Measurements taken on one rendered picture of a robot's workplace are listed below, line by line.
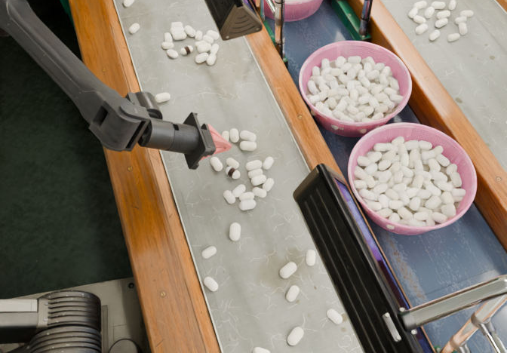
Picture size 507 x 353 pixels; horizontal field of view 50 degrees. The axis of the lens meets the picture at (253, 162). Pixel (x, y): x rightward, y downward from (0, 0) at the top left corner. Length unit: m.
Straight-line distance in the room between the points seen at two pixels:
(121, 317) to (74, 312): 0.32
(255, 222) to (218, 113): 0.31
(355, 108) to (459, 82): 0.27
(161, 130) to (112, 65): 0.45
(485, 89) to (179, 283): 0.85
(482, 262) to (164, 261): 0.66
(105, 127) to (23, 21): 0.27
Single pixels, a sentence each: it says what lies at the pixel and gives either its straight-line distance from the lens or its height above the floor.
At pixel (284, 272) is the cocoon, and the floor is 0.76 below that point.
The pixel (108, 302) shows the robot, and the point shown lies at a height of 0.47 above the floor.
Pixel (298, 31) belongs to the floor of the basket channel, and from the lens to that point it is 1.58.
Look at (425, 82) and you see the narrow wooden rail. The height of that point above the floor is 0.76.
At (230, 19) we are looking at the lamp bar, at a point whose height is 1.09.
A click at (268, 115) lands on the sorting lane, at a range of 1.29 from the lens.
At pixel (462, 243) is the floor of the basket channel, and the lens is 1.25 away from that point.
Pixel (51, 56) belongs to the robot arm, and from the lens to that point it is 1.07.
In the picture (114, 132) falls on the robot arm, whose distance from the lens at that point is 0.98.
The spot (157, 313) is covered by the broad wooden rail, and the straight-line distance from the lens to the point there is 1.06.
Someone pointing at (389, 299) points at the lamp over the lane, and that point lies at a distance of 0.69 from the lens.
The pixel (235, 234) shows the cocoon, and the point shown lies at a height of 0.76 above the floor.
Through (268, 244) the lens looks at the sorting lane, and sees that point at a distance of 1.11.
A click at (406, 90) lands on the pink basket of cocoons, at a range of 1.35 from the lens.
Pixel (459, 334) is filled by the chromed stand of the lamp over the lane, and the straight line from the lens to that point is 0.94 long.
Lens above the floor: 1.75
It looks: 56 degrees down
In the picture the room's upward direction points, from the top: 4 degrees counter-clockwise
